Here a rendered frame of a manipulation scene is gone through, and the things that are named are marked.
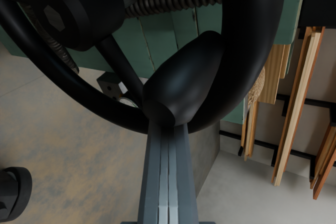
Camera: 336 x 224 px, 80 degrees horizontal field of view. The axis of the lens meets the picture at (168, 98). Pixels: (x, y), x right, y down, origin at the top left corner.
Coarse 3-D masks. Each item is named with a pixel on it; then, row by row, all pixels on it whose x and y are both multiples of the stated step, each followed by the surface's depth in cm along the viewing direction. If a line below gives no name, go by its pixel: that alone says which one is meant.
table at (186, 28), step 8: (176, 16) 22; (184, 16) 21; (192, 16) 21; (176, 24) 22; (184, 24) 22; (192, 24) 21; (176, 32) 23; (184, 32) 22; (192, 32) 22; (176, 40) 24; (184, 40) 23; (240, 104) 38; (232, 112) 40; (240, 112) 39; (232, 120) 42; (240, 120) 40
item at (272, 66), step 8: (272, 48) 44; (280, 48) 43; (272, 56) 45; (280, 56) 44; (264, 64) 47; (272, 64) 46; (280, 64) 45; (272, 72) 47; (264, 80) 50; (272, 80) 48; (264, 88) 51; (272, 88) 50; (264, 96) 53; (272, 96) 51
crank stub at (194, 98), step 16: (208, 32) 11; (192, 48) 9; (208, 48) 9; (224, 48) 11; (176, 64) 8; (192, 64) 8; (208, 64) 9; (160, 80) 8; (176, 80) 7; (192, 80) 8; (208, 80) 8; (144, 96) 8; (160, 96) 7; (176, 96) 7; (192, 96) 8; (144, 112) 8; (160, 112) 8; (176, 112) 7; (192, 112) 8
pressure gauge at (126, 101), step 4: (128, 92) 46; (120, 96) 50; (124, 96) 45; (128, 96) 45; (120, 100) 47; (124, 100) 46; (128, 100) 44; (132, 100) 44; (128, 104) 46; (132, 104) 45; (136, 104) 45
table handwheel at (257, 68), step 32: (0, 0) 21; (32, 0) 15; (64, 0) 13; (96, 0) 14; (128, 0) 19; (224, 0) 10; (256, 0) 9; (32, 32) 24; (64, 32) 15; (96, 32) 15; (224, 32) 11; (256, 32) 10; (64, 64) 26; (128, 64) 18; (224, 64) 12; (256, 64) 11; (96, 96) 25; (224, 96) 13; (128, 128) 24; (192, 128) 17
